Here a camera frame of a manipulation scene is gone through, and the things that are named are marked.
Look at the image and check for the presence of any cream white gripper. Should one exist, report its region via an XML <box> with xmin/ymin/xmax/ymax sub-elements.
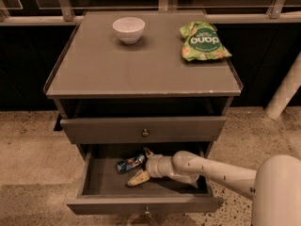
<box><xmin>127</xmin><ymin>147</ymin><xmax>163</xmax><ymax>187</ymax></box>

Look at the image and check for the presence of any blue silver redbull can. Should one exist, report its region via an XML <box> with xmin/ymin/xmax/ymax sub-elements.
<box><xmin>116</xmin><ymin>153</ymin><xmax>146</xmax><ymax>174</ymax></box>

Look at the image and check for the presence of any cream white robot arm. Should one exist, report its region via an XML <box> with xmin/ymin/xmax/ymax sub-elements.
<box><xmin>128</xmin><ymin>149</ymin><xmax>301</xmax><ymax>226</ymax></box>

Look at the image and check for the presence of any brass upper drawer knob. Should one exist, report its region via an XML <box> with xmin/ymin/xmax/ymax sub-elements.
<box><xmin>142</xmin><ymin>129</ymin><xmax>150</xmax><ymax>137</ymax></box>

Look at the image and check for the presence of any brass drawer knob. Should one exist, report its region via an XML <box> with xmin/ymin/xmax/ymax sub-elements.
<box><xmin>142</xmin><ymin>129</ymin><xmax>150</xmax><ymax>137</ymax></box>
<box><xmin>144</xmin><ymin>206</ymin><xmax>151</xmax><ymax>215</ymax></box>

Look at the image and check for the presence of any brass middle drawer knob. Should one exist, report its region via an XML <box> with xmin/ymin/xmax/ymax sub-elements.
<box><xmin>144</xmin><ymin>206</ymin><xmax>151</xmax><ymax>215</ymax></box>

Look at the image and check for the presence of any grey open middle drawer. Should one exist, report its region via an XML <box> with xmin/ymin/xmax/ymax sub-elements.
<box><xmin>67</xmin><ymin>148</ymin><xmax>223</xmax><ymax>215</ymax></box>

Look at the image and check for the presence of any grey upper drawer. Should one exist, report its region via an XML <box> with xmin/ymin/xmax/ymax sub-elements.
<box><xmin>61</xmin><ymin>116</ymin><xmax>226</xmax><ymax>144</ymax></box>

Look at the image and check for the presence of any grey wooden drawer cabinet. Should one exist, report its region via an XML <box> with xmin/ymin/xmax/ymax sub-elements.
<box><xmin>43</xmin><ymin>10</ymin><xmax>244</xmax><ymax>217</ymax></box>

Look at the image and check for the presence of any green dang chip bag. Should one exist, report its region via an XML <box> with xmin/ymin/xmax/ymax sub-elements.
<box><xmin>180</xmin><ymin>22</ymin><xmax>231</xmax><ymax>61</ymax></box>

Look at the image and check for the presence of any white ceramic bowl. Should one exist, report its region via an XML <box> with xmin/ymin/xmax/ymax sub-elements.
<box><xmin>112</xmin><ymin>17</ymin><xmax>145</xmax><ymax>44</ymax></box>

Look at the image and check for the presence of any white cylindrical post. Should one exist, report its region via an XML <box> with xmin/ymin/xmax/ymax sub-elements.
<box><xmin>265</xmin><ymin>52</ymin><xmax>301</xmax><ymax>120</ymax></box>

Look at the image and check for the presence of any metal railing frame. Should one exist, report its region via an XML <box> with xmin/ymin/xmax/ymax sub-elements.
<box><xmin>0</xmin><ymin>0</ymin><xmax>301</xmax><ymax>25</ymax></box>

